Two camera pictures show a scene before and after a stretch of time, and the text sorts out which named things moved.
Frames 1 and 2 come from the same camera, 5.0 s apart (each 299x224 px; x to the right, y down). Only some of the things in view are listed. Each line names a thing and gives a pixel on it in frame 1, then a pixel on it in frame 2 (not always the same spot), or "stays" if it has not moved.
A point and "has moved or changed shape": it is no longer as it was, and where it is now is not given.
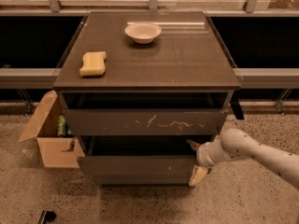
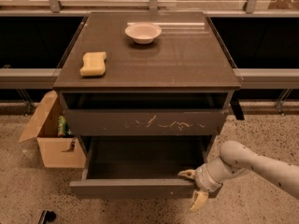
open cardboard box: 55,151 stays
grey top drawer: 106,122 stays
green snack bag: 63,127 stays
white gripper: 204,156 → 201,178
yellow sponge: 93,63 stays
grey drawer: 140,161 has moved or changed shape
